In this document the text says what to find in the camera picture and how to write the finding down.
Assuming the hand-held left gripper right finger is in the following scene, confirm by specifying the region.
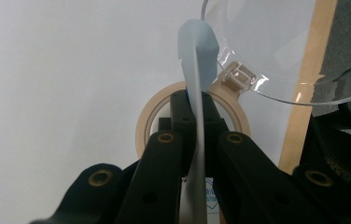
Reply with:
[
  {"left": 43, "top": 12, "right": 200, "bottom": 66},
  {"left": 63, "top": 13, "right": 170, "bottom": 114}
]
[{"left": 200, "top": 91, "right": 230, "bottom": 180}]

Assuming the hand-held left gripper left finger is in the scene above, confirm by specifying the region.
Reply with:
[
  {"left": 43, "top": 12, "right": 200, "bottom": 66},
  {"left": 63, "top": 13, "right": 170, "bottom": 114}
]
[{"left": 159, "top": 89, "right": 198, "bottom": 176}]

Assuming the clear glass measuring cup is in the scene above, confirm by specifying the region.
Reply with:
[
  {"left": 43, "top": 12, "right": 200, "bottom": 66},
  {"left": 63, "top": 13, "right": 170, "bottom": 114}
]
[{"left": 134, "top": 0, "right": 351, "bottom": 161}]

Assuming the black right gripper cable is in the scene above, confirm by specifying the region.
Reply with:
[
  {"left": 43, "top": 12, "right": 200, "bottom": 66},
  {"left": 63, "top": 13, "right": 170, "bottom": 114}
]
[{"left": 322, "top": 154, "right": 351, "bottom": 203}]

